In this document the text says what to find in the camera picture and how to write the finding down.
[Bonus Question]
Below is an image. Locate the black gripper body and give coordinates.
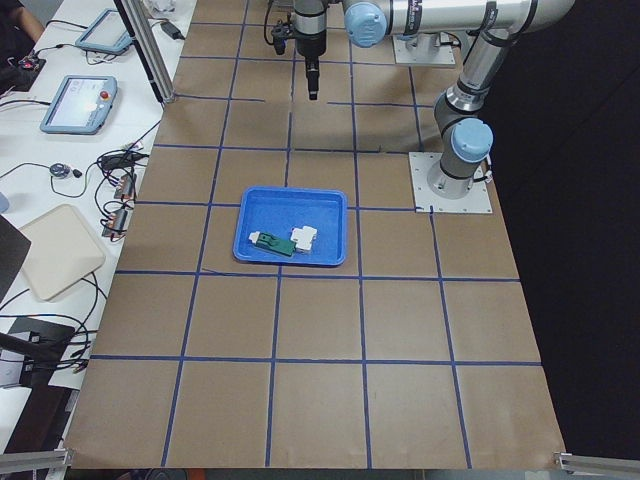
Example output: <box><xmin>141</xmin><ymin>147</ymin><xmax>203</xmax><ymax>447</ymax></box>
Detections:
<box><xmin>305</xmin><ymin>55</ymin><xmax>320</xmax><ymax>93</ymax></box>

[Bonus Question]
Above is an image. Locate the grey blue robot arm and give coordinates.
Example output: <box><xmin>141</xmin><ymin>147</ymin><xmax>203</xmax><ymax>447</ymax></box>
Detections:
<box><xmin>342</xmin><ymin>0</ymin><xmax>574</xmax><ymax>138</ymax></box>

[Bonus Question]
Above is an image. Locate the black power adapter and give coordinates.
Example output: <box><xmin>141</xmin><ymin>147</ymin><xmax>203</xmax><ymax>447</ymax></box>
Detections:
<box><xmin>161</xmin><ymin>21</ymin><xmax>185</xmax><ymax>40</ymax></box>

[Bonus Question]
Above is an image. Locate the blue plastic tray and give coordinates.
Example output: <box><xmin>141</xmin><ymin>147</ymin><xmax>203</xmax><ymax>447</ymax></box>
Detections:
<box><xmin>233</xmin><ymin>186</ymin><xmax>348</xmax><ymax>267</ymax></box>

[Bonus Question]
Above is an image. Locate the white plastic connector block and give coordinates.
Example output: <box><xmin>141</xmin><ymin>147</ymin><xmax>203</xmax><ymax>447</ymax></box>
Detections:
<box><xmin>290</xmin><ymin>225</ymin><xmax>318</xmax><ymax>254</ymax></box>

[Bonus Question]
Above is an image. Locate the far teach pendant tablet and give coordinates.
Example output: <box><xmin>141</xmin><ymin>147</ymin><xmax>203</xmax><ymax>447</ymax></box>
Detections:
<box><xmin>75</xmin><ymin>8</ymin><xmax>132</xmax><ymax>55</ymax></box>

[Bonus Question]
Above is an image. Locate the teach pendant tablet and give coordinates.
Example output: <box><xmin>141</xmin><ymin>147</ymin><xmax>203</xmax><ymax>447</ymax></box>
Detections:
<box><xmin>40</xmin><ymin>75</ymin><xmax>118</xmax><ymax>135</ymax></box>
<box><xmin>75</xmin><ymin>8</ymin><xmax>132</xmax><ymax>55</ymax></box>

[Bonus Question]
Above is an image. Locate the near teach pendant tablet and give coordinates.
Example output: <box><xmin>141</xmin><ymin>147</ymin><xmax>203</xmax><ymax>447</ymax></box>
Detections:
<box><xmin>40</xmin><ymin>75</ymin><xmax>118</xmax><ymax>135</ymax></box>

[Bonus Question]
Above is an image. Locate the round grey puck device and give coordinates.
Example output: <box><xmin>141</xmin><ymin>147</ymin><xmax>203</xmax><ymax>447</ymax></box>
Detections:
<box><xmin>49</xmin><ymin>163</ymin><xmax>71</xmax><ymax>179</ymax></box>

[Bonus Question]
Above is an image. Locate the beige plastic tray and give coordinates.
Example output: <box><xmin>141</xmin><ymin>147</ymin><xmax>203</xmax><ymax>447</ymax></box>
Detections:
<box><xmin>19</xmin><ymin>204</ymin><xmax>106</xmax><ymax>301</ymax></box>

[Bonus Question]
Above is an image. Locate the black laptop corner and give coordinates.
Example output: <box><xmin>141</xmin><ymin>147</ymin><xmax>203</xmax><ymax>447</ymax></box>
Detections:
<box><xmin>0</xmin><ymin>216</ymin><xmax>31</xmax><ymax>299</ymax></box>

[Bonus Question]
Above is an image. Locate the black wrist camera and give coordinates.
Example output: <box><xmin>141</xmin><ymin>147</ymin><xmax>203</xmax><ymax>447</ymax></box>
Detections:
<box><xmin>271</xmin><ymin>20</ymin><xmax>295</xmax><ymax>56</ymax></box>

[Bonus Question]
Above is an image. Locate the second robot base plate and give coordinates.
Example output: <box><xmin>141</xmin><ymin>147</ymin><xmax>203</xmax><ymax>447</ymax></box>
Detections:
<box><xmin>393</xmin><ymin>32</ymin><xmax>456</xmax><ymax>68</ymax></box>

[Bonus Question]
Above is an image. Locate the aluminium frame post left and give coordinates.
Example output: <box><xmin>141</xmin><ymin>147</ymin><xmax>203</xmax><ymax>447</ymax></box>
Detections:
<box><xmin>114</xmin><ymin>0</ymin><xmax>175</xmax><ymax>105</ymax></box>

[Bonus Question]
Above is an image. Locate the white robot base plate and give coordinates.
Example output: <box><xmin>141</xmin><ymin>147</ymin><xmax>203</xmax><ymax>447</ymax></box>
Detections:
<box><xmin>409</xmin><ymin>152</ymin><xmax>493</xmax><ymax>214</ymax></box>

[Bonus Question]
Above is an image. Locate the aluminium rail bottom left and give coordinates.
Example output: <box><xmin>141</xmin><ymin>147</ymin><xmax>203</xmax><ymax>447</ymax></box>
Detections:
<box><xmin>0</xmin><ymin>449</ymin><xmax>74</xmax><ymax>474</ymax></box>

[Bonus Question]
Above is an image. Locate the aluminium rail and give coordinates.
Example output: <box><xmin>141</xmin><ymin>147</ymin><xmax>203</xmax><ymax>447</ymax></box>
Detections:
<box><xmin>554</xmin><ymin>452</ymin><xmax>640</xmax><ymax>479</ymax></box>
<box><xmin>0</xmin><ymin>449</ymin><xmax>74</xmax><ymax>474</ymax></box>

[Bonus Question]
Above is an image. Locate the aluminium rail bottom right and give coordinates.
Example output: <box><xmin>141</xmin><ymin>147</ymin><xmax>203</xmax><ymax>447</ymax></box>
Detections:
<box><xmin>554</xmin><ymin>452</ymin><xmax>640</xmax><ymax>479</ymax></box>

